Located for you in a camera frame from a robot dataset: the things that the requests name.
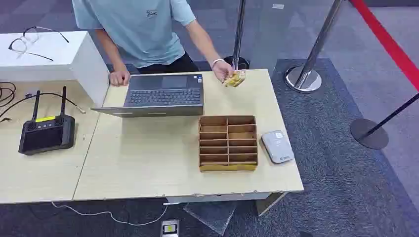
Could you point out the person's right hand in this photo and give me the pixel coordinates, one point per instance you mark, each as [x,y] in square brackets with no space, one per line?
[119,78]

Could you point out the person's left hand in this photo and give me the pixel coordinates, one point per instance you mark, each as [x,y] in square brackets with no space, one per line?
[222,69]

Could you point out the stack of yellow cards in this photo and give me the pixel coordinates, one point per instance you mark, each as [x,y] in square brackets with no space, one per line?
[236,80]

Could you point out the chrome stanchion with black base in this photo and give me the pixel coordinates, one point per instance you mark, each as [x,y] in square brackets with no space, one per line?
[239,36]

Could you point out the grey laptop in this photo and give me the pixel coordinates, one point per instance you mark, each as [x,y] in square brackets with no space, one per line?
[163,95]

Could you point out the person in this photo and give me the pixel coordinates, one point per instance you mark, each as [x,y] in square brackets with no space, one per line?
[140,29]

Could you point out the wooden divided card box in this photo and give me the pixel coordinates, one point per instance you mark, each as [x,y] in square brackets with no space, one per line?
[228,144]

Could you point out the white box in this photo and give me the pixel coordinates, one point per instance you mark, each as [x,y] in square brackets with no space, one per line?
[42,57]

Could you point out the white floor sticker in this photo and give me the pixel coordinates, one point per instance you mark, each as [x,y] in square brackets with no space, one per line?
[278,6]

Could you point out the black remote controller with antennas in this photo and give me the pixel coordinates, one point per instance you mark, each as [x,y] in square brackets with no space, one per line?
[47,134]

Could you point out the grey flat card reader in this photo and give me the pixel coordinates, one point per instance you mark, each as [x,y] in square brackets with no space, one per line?
[277,146]

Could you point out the black rimmed eyeglasses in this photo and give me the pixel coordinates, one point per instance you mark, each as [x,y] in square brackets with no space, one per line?
[27,41]

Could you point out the dark grey floor mat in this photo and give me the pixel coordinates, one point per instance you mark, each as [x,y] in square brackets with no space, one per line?
[330,157]

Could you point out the wooden desk leg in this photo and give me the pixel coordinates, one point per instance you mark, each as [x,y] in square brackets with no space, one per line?
[270,202]

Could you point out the clear floor plate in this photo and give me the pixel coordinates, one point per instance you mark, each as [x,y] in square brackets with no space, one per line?
[211,214]

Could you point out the small grey floor device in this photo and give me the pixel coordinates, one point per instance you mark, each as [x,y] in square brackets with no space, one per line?
[170,228]

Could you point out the black stanchion with round base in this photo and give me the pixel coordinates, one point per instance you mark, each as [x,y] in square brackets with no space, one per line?
[368,132]

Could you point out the red barrier belt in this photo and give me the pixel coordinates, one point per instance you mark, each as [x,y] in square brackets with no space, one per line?
[388,42]

